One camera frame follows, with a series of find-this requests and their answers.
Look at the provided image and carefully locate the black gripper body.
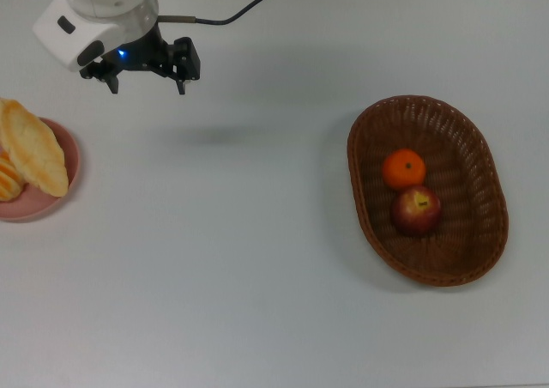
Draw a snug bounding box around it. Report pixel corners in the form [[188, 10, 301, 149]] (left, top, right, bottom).
[[101, 24, 173, 72]]

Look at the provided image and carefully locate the pale leaf-shaped bread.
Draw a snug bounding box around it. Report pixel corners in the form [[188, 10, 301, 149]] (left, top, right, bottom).
[[0, 99, 70, 198]]

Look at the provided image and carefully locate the orange striped ridged bread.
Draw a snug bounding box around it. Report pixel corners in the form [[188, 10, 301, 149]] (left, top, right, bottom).
[[0, 147, 26, 203]]

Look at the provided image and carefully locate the orange mandarin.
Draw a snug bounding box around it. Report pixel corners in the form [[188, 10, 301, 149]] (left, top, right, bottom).
[[382, 148, 428, 191]]

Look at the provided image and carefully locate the red apple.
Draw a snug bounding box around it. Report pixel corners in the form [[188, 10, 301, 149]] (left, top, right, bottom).
[[389, 185, 443, 238]]

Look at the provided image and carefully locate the pink plate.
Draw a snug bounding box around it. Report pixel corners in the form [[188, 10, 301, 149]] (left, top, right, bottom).
[[0, 117, 81, 222]]

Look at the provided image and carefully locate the brown woven basket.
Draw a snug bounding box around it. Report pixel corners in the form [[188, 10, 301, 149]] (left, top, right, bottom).
[[346, 94, 510, 288]]

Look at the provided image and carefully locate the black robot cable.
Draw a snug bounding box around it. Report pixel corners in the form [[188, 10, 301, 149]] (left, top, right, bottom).
[[157, 0, 298, 25]]

